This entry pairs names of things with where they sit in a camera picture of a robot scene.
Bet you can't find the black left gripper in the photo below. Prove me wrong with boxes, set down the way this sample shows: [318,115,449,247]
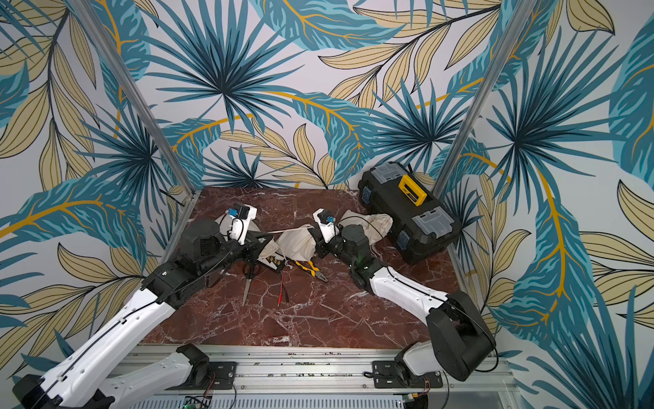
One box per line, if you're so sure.
[197,227,271,277]

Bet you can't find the cream cloth soil bag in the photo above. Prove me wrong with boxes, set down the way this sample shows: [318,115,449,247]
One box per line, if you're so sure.
[276,225,316,262]

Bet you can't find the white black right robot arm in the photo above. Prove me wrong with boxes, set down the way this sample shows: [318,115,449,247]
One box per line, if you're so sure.
[308,224,497,381]

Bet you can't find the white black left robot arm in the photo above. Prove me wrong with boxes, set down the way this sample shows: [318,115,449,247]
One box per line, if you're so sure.
[13,219,272,408]

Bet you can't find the black connector board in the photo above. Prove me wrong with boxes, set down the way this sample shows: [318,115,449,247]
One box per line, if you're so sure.
[257,253,286,273]

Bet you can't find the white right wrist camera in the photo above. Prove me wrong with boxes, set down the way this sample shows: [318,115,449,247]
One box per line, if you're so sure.
[313,209,339,244]

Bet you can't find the black handled scissors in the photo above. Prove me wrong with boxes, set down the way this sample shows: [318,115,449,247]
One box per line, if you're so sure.
[241,263,256,306]

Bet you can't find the yellow handled pliers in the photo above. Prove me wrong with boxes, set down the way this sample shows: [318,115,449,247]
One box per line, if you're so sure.
[295,261,328,282]

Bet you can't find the black toolbox yellow handle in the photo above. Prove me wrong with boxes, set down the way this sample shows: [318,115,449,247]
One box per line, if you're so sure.
[359,162,462,264]

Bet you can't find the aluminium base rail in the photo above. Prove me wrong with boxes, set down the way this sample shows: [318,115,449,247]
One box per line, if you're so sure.
[135,345,526,408]

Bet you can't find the aluminium left corner post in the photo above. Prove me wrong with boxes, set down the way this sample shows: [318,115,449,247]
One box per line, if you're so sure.
[68,0,195,196]

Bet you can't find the aluminium corner post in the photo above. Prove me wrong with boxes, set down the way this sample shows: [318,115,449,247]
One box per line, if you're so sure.
[68,0,195,196]
[433,0,536,198]

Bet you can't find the aluminium right corner post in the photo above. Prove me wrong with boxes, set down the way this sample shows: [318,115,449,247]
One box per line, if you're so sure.
[433,0,536,198]

